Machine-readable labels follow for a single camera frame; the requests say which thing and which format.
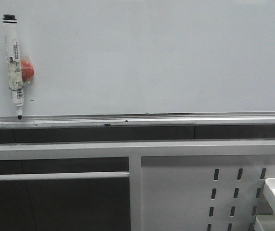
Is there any white whiteboard marker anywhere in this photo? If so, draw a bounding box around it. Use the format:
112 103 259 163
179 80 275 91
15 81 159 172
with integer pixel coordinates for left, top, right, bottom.
2 14 24 120

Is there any grey box corner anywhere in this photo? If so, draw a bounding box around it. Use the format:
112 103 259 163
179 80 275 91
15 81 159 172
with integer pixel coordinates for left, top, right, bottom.
254 215 275 231

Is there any aluminium whiteboard tray rail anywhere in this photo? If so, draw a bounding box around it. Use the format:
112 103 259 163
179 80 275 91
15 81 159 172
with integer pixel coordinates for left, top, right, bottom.
0 112 275 129

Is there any white metal frame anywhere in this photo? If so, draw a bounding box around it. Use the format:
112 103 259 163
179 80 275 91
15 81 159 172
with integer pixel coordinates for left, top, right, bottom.
0 140 275 231

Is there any white whiteboard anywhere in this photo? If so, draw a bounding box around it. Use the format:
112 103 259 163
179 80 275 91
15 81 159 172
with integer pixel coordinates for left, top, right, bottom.
0 0 275 116

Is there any red round magnet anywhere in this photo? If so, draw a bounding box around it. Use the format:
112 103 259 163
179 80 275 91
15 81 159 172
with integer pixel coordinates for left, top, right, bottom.
21 56 35 85

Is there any white perforated pegboard panel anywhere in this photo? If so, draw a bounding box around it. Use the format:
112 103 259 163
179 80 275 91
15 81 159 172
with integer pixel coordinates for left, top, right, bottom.
142 155 275 231

